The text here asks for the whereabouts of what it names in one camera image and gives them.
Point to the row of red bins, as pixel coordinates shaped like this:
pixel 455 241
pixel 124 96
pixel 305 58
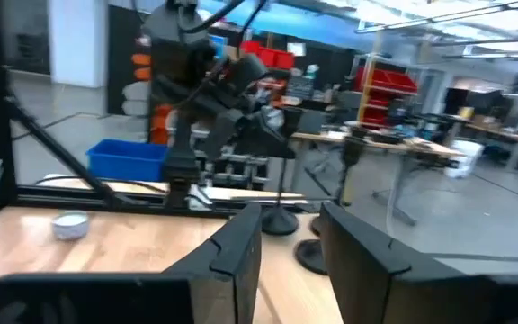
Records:
pixel 268 56

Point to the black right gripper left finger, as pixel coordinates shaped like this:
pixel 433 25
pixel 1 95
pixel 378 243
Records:
pixel 236 270

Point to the orange white stacked panel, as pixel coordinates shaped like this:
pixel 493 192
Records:
pixel 140 96

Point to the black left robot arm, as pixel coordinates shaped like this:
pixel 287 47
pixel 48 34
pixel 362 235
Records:
pixel 180 54

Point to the black candlestick holder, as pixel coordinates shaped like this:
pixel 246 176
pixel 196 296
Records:
pixel 309 257
pixel 279 222
pixel 351 150

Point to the patterned tin candle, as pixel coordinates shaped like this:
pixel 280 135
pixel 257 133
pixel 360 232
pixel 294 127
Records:
pixel 70 227

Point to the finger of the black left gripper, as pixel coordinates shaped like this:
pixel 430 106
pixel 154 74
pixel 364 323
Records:
pixel 263 139

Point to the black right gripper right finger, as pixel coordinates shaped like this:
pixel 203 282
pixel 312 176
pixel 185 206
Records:
pixel 358 270

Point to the black background monitor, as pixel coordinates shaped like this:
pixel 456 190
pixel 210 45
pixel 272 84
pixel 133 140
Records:
pixel 477 101

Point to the blue plastic bin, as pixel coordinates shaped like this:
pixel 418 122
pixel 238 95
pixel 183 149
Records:
pixel 124 162

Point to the white bucket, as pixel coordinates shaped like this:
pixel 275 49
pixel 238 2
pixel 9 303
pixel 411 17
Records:
pixel 465 157

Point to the red bin shelving rack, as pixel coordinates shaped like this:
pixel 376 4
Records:
pixel 387 85

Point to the wooden workbench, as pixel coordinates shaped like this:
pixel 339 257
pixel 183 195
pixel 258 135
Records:
pixel 398 144

